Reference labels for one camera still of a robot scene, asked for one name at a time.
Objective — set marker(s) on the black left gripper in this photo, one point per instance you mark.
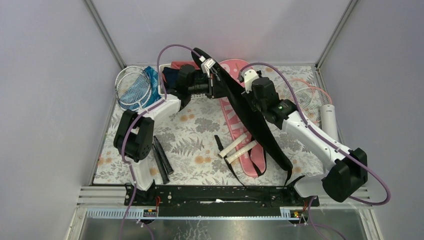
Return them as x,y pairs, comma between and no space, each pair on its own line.
210,82

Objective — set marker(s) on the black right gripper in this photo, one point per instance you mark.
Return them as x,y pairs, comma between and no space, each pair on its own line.
248,97

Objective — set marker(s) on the black Crossway racket bag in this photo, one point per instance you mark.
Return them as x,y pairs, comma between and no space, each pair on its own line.
252,120

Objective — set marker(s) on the white shuttlecock tube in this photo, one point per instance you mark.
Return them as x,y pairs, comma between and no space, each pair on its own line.
328,121

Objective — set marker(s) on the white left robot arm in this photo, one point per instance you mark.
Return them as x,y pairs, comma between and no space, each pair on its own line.
183,88

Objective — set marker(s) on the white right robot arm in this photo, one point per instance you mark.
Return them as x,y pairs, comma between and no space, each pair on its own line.
344,168

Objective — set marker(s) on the navy folded clothing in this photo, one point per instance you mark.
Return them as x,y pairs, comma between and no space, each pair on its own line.
170,76

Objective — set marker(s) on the coral folded clothing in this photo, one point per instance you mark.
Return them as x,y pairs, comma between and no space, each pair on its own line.
178,64

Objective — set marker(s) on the pink racket white grip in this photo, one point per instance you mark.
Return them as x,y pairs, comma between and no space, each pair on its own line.
287,141
310,100

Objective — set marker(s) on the blue patterned cloth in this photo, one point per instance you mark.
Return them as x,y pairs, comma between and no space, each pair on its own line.
136,88

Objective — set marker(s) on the floral table mat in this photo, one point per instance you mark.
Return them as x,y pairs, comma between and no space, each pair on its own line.
187,138

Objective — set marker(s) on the pink racket bag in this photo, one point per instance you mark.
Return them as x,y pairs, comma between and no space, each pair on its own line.
253,162

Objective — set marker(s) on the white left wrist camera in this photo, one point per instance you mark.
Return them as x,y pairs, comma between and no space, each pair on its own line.
208,65

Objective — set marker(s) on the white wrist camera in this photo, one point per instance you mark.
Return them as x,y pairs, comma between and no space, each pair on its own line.
246,79
208,65

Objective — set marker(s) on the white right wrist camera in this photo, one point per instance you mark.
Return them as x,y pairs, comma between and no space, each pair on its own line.
246,79

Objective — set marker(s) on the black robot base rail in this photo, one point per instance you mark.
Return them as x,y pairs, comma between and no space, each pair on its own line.
218,201

